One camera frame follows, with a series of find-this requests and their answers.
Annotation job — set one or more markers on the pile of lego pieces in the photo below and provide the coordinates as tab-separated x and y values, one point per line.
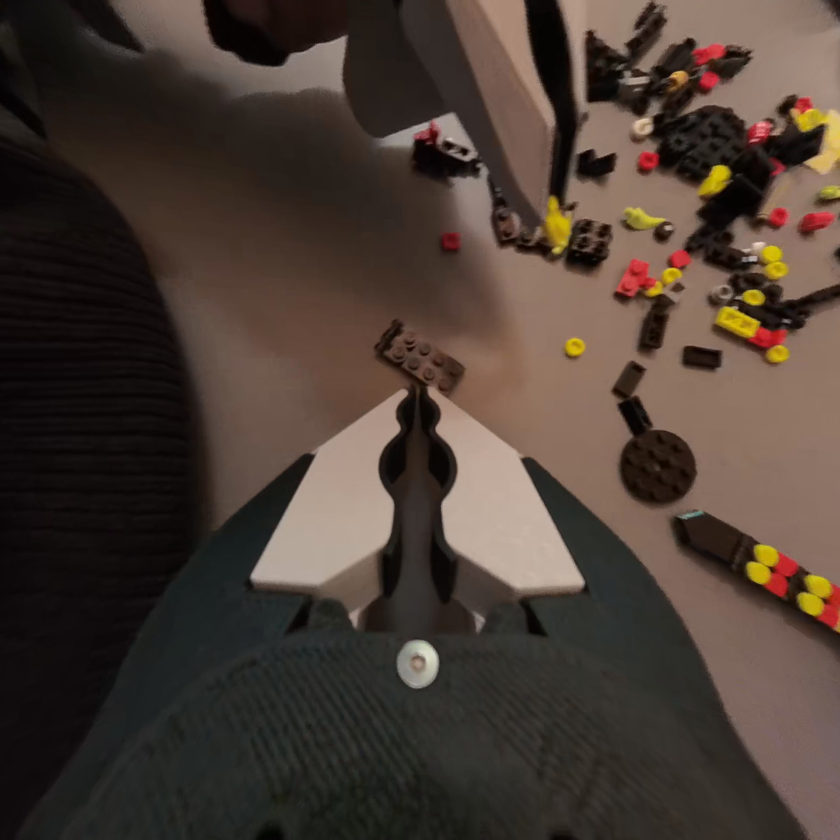
705	134

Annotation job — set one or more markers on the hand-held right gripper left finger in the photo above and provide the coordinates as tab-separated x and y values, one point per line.
315	525

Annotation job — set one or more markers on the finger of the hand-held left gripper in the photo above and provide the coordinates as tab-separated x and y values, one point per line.
499	98

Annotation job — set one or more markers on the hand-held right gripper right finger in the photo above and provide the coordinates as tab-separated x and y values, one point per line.
505	525

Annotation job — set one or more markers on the dark lego plate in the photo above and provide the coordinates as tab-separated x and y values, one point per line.
420	358

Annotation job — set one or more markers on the black red yellow lego assembly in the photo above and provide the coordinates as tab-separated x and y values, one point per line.
722	544

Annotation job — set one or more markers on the black round lego plate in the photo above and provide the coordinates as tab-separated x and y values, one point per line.
656	467

